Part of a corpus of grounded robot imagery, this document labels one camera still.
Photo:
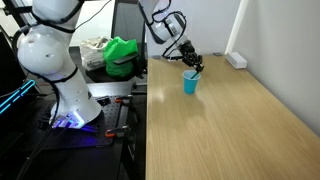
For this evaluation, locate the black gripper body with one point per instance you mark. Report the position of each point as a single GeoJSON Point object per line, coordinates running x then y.
{"type": "Point", "coordinates": [187, 49]}

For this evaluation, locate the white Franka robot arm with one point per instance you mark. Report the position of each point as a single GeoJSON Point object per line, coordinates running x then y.
{"type": "Point", "coordinates": [66, 90]}

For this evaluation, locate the blue plastic cup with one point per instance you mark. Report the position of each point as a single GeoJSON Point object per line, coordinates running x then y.
{"type": "Point", "coordinates": [190, 85]}

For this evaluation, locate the white partition panel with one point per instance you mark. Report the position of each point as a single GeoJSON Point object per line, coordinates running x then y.
{"type": "Point", "coordinates": [213, 26]}

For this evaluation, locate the white rectangular box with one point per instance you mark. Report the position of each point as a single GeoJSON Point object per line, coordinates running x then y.
{"type": "Point", "coordinates": [236, 60]}

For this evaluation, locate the green plastic bag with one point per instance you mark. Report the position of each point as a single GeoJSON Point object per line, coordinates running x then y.
{"type": "Point", "coordinates": [118, 46]}

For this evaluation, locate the white plastic bag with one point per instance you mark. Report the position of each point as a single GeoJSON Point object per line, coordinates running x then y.
{"type": "Point", "coordinates": [91, 53]}

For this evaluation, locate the blue neon light strip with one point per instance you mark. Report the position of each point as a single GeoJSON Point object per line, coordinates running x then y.
{"type": "Point", "coordinates": [18, 93]}

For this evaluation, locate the grey table bracket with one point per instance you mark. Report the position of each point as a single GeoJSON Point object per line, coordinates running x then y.
{"type": "Point", "coordinates": [217, 54]}
{"type": "Point", "coordinates": [156, 57]}

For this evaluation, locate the white slanted post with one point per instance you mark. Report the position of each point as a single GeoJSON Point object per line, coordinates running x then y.
{"type": "Point", "coordinates": [236, 26]}

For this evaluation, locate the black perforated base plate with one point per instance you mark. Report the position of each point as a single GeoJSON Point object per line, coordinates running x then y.
{"type": "Point", "coordinates": [110, 116]}

